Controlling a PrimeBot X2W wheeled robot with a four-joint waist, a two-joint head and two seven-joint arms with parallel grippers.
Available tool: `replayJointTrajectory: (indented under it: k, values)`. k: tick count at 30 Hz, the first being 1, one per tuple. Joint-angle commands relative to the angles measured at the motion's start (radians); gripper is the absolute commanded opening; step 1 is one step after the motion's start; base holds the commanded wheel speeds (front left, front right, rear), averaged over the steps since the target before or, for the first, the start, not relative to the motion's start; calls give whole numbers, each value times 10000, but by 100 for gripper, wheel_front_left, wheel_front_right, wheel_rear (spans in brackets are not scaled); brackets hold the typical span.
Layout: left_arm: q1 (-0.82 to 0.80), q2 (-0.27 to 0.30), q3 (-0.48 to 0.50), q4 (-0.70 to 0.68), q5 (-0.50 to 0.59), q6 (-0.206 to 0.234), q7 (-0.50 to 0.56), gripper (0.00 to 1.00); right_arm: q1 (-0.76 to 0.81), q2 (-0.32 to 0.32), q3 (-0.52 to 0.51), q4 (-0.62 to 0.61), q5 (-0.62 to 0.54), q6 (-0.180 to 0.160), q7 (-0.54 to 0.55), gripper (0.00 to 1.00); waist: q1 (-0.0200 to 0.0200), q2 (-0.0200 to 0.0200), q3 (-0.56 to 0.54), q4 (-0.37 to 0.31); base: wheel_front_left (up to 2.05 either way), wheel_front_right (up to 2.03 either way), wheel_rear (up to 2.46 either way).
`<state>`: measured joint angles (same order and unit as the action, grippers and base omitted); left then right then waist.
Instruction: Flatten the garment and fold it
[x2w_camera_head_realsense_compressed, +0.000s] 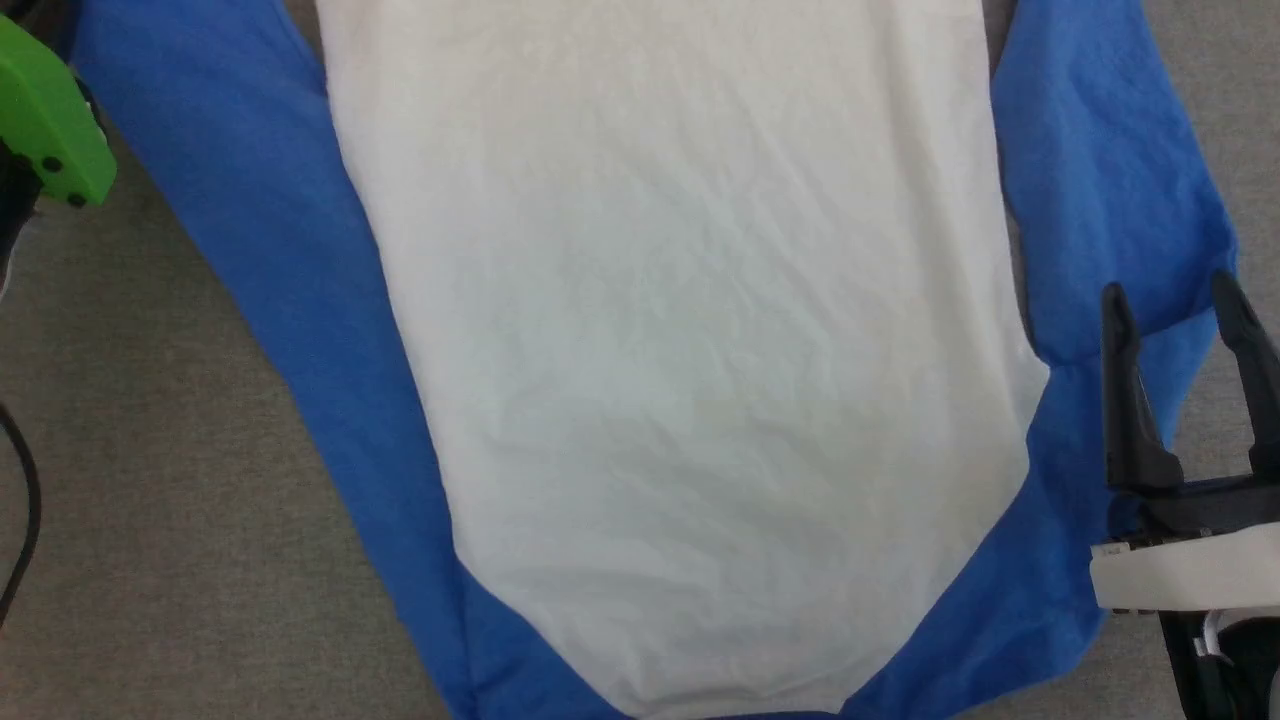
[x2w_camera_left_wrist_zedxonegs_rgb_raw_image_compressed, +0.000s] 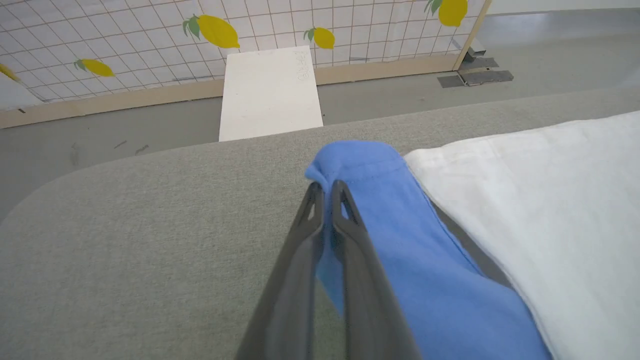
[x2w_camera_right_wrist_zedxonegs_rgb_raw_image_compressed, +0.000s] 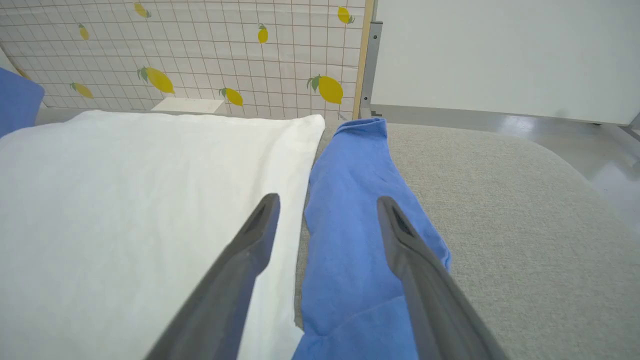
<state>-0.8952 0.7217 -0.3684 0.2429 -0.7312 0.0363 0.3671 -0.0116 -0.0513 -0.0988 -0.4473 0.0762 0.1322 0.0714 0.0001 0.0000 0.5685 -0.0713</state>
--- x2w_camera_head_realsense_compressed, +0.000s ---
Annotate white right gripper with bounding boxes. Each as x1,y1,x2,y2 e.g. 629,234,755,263
1090,270,1280,616

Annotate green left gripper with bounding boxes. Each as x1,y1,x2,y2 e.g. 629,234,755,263
0,15,118,209

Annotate blue and white shirt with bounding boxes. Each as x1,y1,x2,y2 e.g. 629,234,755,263
70,0,1241,720

